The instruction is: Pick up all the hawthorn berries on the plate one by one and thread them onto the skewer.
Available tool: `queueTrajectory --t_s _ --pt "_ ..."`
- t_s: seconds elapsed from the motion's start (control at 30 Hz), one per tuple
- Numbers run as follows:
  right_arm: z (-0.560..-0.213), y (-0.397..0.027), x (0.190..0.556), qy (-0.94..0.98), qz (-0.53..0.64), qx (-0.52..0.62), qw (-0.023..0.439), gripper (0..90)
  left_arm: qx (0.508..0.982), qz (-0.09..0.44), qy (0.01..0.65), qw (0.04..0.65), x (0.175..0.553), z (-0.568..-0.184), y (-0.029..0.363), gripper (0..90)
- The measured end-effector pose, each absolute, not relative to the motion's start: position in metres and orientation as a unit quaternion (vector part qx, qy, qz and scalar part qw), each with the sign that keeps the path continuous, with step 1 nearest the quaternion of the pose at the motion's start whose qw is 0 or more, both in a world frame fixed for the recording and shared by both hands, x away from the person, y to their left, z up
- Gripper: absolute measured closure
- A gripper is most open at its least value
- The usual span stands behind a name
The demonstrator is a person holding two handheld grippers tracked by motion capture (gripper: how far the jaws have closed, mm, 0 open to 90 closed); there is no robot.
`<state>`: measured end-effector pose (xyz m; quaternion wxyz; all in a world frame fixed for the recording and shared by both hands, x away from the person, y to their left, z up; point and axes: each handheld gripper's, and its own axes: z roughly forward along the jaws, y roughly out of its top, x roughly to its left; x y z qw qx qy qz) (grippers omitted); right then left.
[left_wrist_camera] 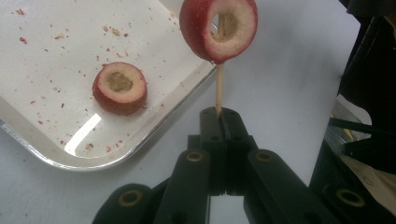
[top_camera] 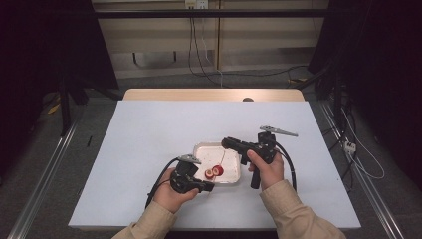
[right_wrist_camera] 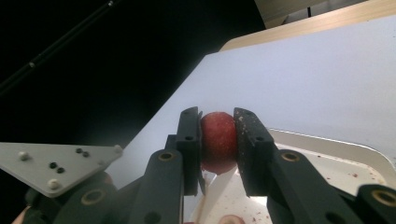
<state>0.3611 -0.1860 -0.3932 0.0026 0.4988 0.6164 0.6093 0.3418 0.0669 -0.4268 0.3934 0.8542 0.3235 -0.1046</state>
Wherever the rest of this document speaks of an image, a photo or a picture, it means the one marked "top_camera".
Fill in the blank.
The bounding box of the white wall socket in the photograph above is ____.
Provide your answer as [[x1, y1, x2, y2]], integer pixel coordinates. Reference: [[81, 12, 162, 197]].
[[184, 0, 209, 10]]

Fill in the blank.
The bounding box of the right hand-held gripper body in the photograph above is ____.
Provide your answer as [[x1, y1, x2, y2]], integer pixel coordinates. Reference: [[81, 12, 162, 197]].
[[240, 124, 299, 190]]

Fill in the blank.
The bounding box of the aluminium floor rail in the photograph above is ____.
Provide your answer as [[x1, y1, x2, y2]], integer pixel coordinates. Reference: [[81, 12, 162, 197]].
[[7, 122, 79, 239], [317, 101, 406, 239]]

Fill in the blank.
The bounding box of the white floor cable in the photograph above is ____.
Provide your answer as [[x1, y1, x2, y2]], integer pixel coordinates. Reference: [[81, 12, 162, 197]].
[[341, 108, 386, 180]]

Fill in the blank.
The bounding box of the black hanging cable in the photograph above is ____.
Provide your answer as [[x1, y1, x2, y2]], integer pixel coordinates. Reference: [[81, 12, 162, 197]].
[[188, 16, 310, 89]]

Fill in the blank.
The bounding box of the square metal tray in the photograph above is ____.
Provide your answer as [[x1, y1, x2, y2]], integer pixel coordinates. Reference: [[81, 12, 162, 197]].
[[192, 141, 242, 185]]

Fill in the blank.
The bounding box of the white power strip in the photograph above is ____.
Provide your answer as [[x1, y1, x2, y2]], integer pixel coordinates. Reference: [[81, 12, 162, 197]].
[[342, 138, 357, 155]]

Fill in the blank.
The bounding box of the black floor cables bundle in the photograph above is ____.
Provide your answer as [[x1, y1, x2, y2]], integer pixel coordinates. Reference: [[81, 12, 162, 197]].
[[326, 99, 357, 193]]

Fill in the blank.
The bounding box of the black curtain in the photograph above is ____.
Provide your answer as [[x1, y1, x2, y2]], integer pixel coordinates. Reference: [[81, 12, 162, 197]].
[[308, 0, 422, 190], [0, 0, 119, 177]]

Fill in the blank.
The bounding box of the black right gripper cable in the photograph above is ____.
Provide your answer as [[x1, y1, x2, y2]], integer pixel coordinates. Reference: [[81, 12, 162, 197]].
[[273, 140, 298, 193]]

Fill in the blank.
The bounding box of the person's right hand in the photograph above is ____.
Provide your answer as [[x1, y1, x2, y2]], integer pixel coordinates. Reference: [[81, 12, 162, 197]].
[[247, 148, 286, 192]]

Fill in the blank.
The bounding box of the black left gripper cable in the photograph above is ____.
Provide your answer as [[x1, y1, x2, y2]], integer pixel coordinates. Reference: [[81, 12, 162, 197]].
[[144, 157, 182, 209]]

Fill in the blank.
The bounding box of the light wooden table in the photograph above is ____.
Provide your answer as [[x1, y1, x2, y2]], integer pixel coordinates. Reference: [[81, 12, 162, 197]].
[[122, 88, 306, 103]]

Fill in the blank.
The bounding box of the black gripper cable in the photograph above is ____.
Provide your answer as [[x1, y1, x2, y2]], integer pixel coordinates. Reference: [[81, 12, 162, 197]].
[[273, 140, 298, 193], [144, 157, 182, 209]]

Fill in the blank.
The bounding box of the white hanging cable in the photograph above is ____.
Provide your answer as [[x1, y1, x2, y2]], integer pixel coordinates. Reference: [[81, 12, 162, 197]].
[[201, 18, 224, 88]]

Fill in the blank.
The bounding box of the black horizontal metal bar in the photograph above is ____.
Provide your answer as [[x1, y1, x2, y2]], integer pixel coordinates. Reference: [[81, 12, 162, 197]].
[[93, 9, 332, 19]]

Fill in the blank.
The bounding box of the black metal stand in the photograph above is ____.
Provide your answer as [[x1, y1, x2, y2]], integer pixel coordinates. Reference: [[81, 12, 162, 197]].
[[295, 63, 344, 133], [58, 74, 123, 137]]

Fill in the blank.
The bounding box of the person's left hand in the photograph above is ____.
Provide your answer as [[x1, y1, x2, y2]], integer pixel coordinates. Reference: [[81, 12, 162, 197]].
[[152, 167, 200, 214]]

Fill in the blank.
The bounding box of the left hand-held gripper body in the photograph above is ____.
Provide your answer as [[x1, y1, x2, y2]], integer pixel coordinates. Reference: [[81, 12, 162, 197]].
[[169, 153, 203, 194]]

